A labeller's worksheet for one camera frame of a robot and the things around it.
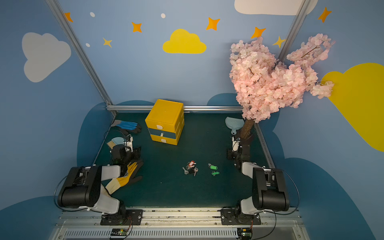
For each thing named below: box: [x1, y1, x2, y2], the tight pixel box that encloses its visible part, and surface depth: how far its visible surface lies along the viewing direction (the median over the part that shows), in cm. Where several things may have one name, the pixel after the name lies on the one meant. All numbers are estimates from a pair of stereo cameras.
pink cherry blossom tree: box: [230, 34, 334, 140], surface depth 67 cm
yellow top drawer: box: [145, 119, 176, 133], surface depth 90 cm
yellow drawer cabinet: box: [145, 99, 185, 146], surface depth 94 cm
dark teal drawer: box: [147, 127, 177, 139], surface depth 97 cm
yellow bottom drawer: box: [150, 134, 178, 146], surface depth 101 cm
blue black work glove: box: [110, 120, 142, 136], surface depth 113 cm
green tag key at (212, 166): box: [208, 163, 218, 170], surface depth 95 cm
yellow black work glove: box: [105, 160, 144, 195], surface depth 87 cm
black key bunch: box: [182, 166, 199, 177], surface depth 92 cm
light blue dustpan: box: [225, 116, 245, 135], surface depth 117 cm
